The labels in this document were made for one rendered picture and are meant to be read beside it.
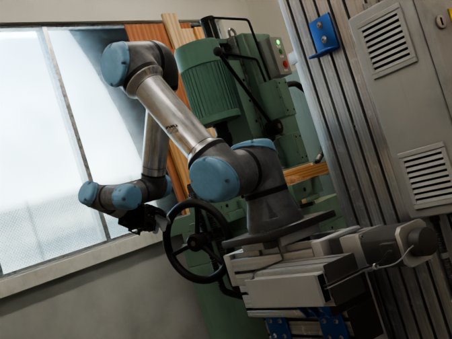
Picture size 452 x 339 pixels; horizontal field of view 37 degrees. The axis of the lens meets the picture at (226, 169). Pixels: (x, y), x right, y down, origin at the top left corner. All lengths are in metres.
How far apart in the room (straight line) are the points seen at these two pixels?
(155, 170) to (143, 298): 1.97
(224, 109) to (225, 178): 0.91
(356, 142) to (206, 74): 0.96
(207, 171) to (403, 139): 0.46
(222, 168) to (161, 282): 2.44
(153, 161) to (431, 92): 0.88
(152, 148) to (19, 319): 1.68
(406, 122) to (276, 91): 1.18
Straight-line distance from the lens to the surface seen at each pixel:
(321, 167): 2.34
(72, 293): 3.61
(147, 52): 1.82
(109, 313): 3.73
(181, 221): 2.50
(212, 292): 2.50
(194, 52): 2.49
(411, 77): 1.45
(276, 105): 2.60
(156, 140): 1.96
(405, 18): 1.44
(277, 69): 2.71
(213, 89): 2.47
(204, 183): 1.62
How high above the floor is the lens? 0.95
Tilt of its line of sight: 2 degrees up
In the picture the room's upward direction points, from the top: 17 degrees counter-clockwise
